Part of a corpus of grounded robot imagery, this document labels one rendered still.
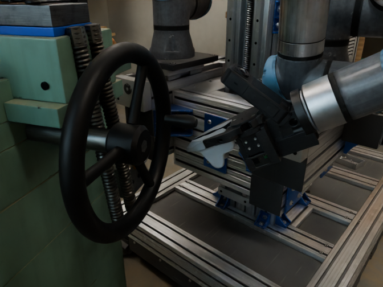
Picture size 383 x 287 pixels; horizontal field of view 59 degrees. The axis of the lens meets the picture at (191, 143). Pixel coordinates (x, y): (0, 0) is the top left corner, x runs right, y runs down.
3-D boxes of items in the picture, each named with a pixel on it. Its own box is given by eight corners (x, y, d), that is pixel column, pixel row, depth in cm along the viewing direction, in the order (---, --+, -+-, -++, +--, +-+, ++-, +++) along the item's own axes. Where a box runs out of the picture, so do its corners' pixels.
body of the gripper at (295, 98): (245, 174, 53) (321, 148, 48) (221, 127, 52) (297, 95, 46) (253, 154, 60) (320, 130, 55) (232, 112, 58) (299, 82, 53)
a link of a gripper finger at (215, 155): (194, 179, 58) (241, 163, 54) (178, 150, 57) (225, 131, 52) (199, 171, 61) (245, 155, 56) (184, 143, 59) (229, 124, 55)
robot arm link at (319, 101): (328, 81, 44) (326, 68, 51) (294, 95, 46) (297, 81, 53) (349, 130, 46) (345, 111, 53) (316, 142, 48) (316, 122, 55)
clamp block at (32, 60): (64, 105, 47) (53, 39, 43) (-10, 96, 51) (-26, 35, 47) (118, 81, 60) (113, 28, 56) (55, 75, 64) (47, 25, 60)
